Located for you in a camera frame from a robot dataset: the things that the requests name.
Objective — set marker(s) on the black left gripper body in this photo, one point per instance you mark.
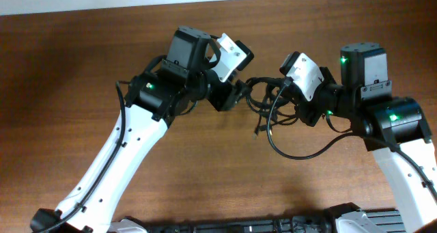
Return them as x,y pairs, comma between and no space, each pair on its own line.
222,96

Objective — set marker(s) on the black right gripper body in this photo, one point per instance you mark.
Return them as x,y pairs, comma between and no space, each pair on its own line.
308,113

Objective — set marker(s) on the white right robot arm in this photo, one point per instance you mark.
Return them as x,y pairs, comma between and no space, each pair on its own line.
394,129

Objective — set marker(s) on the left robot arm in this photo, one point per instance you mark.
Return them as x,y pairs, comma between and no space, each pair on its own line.
198,66

